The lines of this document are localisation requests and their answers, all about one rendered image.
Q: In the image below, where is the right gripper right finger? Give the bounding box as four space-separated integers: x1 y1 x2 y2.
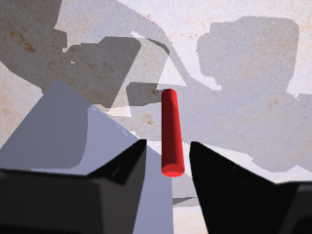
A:
189 141 312 234

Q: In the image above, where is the red peg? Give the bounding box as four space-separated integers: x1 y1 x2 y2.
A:
161 89 185 177

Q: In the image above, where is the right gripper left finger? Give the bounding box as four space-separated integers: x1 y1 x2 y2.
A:
0 139 147 234

